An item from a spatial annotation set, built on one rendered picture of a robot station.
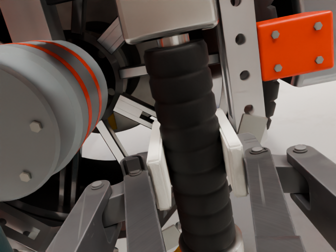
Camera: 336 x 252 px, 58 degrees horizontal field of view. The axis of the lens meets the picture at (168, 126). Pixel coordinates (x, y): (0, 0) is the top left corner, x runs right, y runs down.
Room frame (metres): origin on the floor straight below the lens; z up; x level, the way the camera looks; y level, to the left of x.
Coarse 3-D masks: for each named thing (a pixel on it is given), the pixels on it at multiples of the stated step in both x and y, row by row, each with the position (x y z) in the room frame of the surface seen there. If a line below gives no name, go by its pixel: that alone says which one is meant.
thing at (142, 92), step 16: (96, 0) 0.69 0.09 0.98; (112, 0) 0.69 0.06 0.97; (64, 16) 0.69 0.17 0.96; (96, 16) 0.69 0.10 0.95; (112, 16) 0.69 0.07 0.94; (96, 32) 0.64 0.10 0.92; (128, 48) 0.68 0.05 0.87; (144, 48) 0.68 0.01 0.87; (128, 64) 0.64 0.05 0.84; (128, 80) 0.65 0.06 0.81; (144, 80) 0.68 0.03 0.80; (144, 96) 0.68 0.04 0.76; (96, 128) 0.69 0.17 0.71; (128, 128) 0.69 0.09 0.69
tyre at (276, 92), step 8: (256, 0) 0.45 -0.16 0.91; (264, 0) 0.45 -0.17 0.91; (272, 0) 0.46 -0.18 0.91; (256, 8) 0.45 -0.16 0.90; (264, 8) 0.45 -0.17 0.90; (272, 8) 0.45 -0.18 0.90; (256, 16) 0.45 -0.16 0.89; (264, 16) 0.45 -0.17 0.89; (272, 16) 0.45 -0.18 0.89; (272, 80) 0.45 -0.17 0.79; (264, 88) 0.45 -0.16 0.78; (272, 88) 0.45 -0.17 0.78; (264, 96) 0.45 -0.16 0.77; (272, 96) 0.45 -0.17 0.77; (264, 104) 0.45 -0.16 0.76; (272, 104) 0.45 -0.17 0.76; (272, 112) 0.46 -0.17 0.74; (16, 208) 0.49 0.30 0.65; (32, 216) 0.48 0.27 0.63; (40, 216) 0.49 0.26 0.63; (48, 224) 0.48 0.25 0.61; (56, 224) 0.48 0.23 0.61
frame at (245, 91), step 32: (224, 0) 0.37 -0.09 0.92; (224, 32) 0.37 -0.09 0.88; (256, 32) 0.37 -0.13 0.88; (224, 64) 0.41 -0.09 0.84; (256, 64) 0.37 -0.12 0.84; (256, 96) 0.37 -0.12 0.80; (256, 128) 0.37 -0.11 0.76; (0, 224) 0.42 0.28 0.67; (32, 224) 0.44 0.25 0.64; (160, 224) 0.39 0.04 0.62
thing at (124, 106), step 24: (72, 24) 0.49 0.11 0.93; (96, 48) 0.53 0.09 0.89; (216, 48) 0.50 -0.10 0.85; (120, 72) 0.49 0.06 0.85; (144, 72) 0.49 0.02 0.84; (216, 72) 0.52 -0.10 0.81; (120, 96) 0.49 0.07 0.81; (216, 96) 0.50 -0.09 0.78; (144, 120) 0.49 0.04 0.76; (120, 144) 0.50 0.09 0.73; (72, 168) 0.50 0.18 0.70; (96, 168) 0.66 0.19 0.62; (120, 168) 0.65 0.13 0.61; (48, 192) 0.53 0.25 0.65; (72, 192) 0.50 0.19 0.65; (48, 216) 0.48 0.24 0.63
